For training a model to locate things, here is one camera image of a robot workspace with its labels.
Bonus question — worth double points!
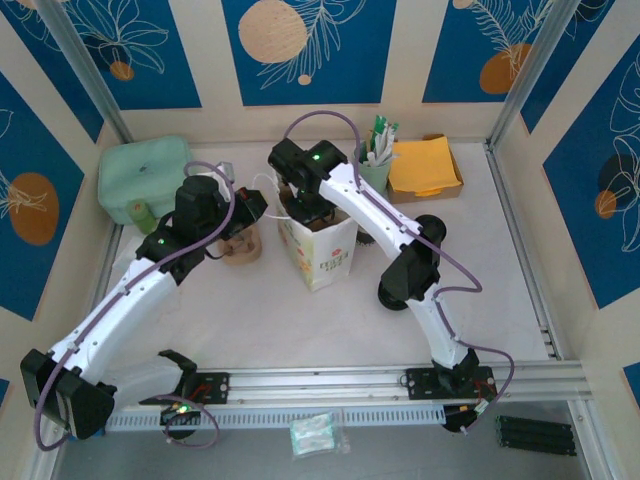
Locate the brown pulp cup carrier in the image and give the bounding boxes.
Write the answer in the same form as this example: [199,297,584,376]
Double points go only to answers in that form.
[219,219,264,267]

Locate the white paper takeout bag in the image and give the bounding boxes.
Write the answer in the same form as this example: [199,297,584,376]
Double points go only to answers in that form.
[252,172,359,294]

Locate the yellow paper napkins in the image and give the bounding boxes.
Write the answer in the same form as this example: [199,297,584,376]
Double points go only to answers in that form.
[388,135,461,197]

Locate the black plastic cup lid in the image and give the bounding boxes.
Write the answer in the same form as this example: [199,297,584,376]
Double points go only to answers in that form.
[417,214,448,245]

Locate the small green bottle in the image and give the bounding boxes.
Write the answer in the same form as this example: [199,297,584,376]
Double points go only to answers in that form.
[127,199,159,235]

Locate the white paper-wrapped straw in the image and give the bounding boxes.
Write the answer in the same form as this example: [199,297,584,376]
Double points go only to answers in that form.
[364,147,401,167]

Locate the mint green lunch box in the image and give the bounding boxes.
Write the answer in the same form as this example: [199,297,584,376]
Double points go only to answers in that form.
[97,135,194,226]

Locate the mint green holder cup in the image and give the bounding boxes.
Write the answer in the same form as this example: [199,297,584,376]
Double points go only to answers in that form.
[352,141,394,194]

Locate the cardboard napkin box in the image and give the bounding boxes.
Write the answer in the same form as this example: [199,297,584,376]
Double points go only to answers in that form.
[385,132,465,205]

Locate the small green-lit circuit board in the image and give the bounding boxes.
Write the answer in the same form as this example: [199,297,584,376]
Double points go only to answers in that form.
[159,402,202,426]
[469,397,496,421]

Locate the clear bag green white contents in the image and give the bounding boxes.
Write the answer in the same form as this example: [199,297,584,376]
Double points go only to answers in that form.
[288,410,352,459]

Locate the black ribbed rack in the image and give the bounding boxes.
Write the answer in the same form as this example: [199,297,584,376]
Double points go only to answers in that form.
[494,414,577,457]

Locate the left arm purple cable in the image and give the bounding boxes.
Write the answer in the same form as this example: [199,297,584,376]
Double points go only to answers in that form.
[35,160,236,451]

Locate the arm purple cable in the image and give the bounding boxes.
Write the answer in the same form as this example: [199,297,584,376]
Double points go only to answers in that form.
[284,109,516,436]
[35,160,236,451]

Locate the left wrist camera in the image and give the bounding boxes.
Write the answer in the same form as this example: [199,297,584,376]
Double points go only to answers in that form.
[199,160,236,187]

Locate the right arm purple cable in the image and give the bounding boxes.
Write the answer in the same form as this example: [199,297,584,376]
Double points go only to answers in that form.
[284,109,516,436]

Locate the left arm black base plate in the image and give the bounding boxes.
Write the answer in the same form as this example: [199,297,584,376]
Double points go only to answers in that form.
[138,372,231,406]

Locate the aluminium mounting rail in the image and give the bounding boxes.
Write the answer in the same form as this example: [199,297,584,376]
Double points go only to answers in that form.
[42,362,586,414]

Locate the aluminium frame post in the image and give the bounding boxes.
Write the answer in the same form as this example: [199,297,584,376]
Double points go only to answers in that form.
[487,0,584,149]
[37,0,134,146]

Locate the white slotted cable duct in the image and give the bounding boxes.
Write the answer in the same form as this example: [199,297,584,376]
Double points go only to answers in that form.
[104,405,446,432]

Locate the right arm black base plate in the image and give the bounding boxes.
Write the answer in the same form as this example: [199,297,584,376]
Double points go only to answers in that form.
[402,367,496,401]

